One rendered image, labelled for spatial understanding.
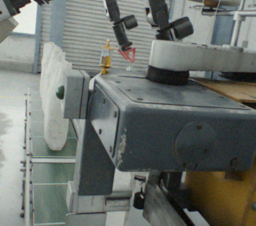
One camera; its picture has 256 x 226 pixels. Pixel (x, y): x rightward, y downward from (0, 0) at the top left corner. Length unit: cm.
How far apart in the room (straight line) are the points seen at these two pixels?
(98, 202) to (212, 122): 38
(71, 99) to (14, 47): 760
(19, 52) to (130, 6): 294
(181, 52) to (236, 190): 30
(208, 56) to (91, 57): 765
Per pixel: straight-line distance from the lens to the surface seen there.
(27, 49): 822
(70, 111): 65
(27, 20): 816
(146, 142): 46
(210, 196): 79
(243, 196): 69
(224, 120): 51
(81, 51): 826
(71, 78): 64
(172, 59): 64
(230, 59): 79
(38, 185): 219
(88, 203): 77
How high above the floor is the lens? 144
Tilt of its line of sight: 13 degrees down
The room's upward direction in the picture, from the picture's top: 8 degrees clockwise
